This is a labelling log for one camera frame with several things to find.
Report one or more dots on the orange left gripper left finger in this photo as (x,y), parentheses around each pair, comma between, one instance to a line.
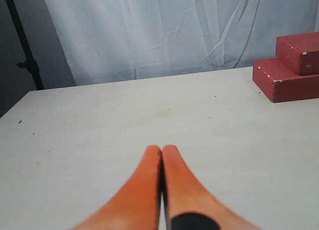
(136,206)

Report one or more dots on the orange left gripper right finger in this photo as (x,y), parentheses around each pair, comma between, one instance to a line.
(188,204)

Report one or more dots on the red back left brick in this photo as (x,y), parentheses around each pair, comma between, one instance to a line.
(280,84)

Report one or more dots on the red top stacked brick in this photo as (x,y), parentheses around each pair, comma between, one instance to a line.
(299,52)

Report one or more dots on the white backdrop curtain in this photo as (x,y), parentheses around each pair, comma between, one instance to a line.
(117,40)

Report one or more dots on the black stand pole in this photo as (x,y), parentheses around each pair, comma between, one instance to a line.
(30,64)

